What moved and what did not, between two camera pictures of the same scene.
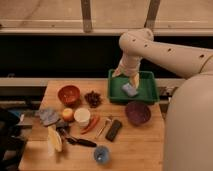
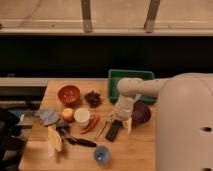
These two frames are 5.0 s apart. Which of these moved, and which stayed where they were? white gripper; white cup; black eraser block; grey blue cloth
Moved: white gripper
Stayed: grey blue cloth; white cup; black eraser block
